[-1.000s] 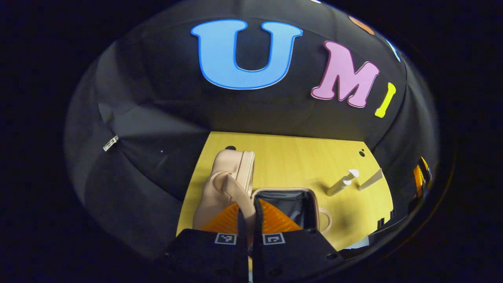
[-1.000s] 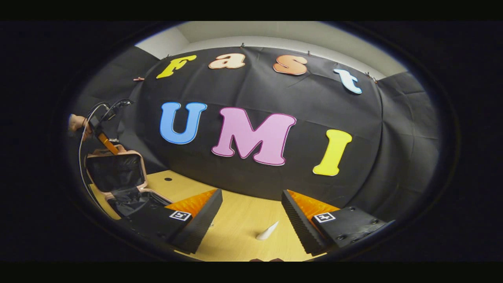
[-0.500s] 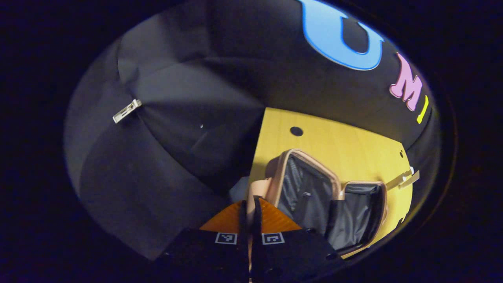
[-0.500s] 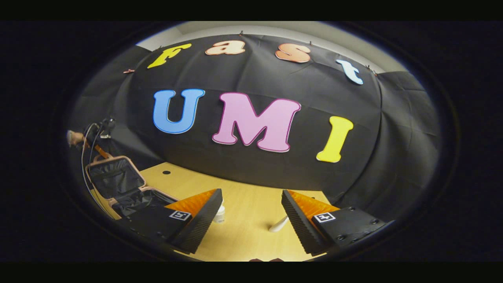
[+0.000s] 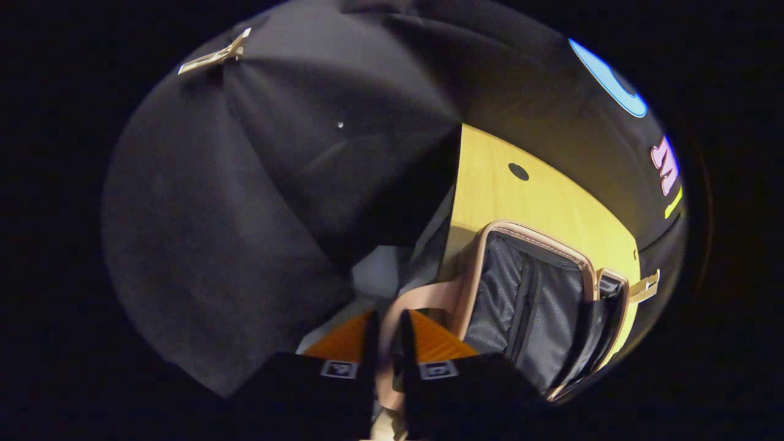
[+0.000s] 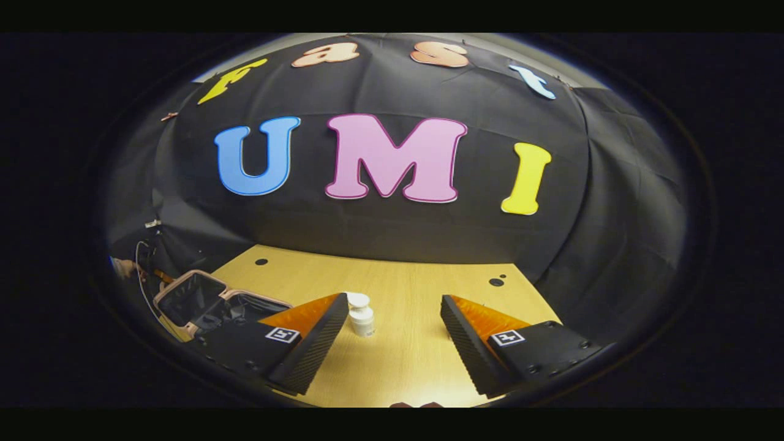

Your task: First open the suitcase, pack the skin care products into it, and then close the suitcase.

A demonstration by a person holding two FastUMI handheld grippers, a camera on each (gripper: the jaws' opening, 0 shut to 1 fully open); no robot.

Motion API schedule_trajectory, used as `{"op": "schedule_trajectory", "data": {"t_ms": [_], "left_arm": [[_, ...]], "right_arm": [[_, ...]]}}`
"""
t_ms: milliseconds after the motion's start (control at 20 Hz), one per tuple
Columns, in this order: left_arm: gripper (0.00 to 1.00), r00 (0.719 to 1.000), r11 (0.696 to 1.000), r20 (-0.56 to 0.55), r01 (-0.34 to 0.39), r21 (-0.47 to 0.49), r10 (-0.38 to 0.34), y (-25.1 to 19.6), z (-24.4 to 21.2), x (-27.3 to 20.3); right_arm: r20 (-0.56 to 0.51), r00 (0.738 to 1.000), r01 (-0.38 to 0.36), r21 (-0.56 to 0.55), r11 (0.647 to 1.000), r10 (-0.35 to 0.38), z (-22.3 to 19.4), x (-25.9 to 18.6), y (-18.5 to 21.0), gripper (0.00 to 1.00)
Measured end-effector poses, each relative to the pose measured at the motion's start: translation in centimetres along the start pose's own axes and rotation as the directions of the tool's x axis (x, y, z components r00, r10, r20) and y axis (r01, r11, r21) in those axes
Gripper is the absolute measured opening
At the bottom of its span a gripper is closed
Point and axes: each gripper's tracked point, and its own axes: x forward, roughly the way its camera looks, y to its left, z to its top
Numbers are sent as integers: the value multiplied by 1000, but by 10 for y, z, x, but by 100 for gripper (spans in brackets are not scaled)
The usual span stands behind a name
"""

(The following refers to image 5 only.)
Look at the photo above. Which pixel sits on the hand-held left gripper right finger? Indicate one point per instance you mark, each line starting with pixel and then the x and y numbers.
pixel 459 392

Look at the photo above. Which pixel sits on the black backdrop cloth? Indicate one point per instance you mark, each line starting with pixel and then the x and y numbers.
pixel 245 214

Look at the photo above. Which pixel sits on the silver cloth clip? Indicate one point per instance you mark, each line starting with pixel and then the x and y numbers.
pixel 214 56

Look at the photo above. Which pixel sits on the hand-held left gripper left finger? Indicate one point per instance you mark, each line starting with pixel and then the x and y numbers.
pixel 318 392

